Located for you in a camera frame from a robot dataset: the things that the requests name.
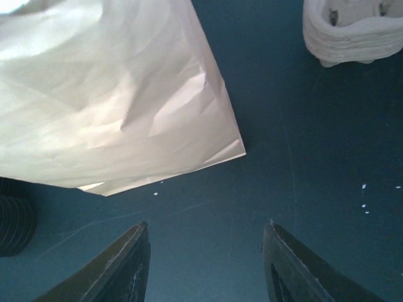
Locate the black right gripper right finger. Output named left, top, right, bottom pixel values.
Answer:
left=261, top=223, right=383, bottom=302

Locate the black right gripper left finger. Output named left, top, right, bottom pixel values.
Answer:
left=35, top=222, right=150, bottom=301

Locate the orange kraft paper bag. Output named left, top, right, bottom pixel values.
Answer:
left=1, top=0, right=246, bottom=196

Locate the black cup lid stack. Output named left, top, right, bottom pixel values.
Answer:
left=1, top=177, right=37, bottom=258

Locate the cardboard cup carrier stack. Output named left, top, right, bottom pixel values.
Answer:
left=302, top=1, right=402, bottom=68

